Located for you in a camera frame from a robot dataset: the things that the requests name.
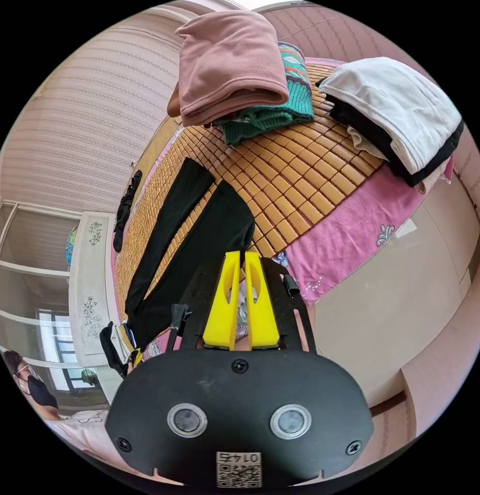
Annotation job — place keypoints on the person's body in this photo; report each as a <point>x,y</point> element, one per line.
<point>79,429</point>

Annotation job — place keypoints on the white cupboard with floral print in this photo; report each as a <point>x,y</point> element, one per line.
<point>91,286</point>

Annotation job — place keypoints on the bed with woven mat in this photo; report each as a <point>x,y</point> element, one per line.
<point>302,174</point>

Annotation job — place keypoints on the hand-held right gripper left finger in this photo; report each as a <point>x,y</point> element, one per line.
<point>221,309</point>

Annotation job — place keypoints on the black long pants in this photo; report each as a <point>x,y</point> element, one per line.
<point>168,216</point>

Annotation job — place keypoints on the white and black clothes pile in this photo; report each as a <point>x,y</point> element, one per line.
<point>395,104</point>

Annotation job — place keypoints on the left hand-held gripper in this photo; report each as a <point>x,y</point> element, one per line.
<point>109,348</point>

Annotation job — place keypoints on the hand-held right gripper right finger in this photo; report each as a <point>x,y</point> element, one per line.
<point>262,313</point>

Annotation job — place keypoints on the small black garment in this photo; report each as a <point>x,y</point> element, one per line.
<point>124,209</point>

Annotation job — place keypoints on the pink and green clothes pile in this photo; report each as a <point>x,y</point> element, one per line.
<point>228,65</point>

